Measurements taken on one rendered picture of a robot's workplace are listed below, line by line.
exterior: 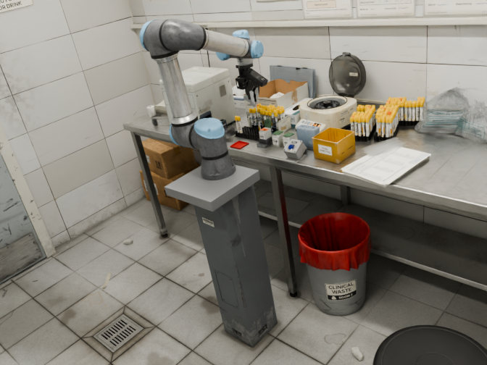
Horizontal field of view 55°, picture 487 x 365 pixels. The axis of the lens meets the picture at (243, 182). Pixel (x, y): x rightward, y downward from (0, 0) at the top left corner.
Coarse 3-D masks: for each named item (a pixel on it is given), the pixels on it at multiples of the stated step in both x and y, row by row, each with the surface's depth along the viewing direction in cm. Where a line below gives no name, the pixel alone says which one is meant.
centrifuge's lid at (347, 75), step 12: (336, 60) 241; (348, 60) 238; (360, 60) 230; (336, 72) 245; (348, 72) 242; (360, 72) 236; (336, 84) 247; (348, 84) 244; (360, 84) 230; (348, 96) 238
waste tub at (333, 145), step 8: (328, 128) 209; (336, 128) 207; (320, 136) 206; (328, 136) 211; (336, 136) 209; (344, 136) 206; (352, 136) 201; (320, 144) 201; (328, 144) 198; (336, 144) 194; (344, 144) 198; (352, 144) 203; (320, 152) 203; (328, 152) 200; (336, 152) 196; (344, 152) 200; (352, 152) 204; (328, 160) 202; (336, 160) 198
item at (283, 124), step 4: (288, 116) 239; (264, 120) 240; (272, 120) 238; (280, 120) 235; (284, 120) 238; (288, 120) 240; (256, 124) 245; (280, 124) 236; (284, 124) 238; (288, 124) 241; (280, 128) 237; (284, 128) 239; (288, 128) 242; (272, 132) 240
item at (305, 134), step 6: (300, 126) 216; (306, 126) 215; (312, 126) 214; (300, 132) 216; (306, 132) 213; (312, 132) 211; (318, 132) 213; (300, 138) 218; (306, 138) 215; (306, 144) 217; (312, 144) 214; (312, 150) 214
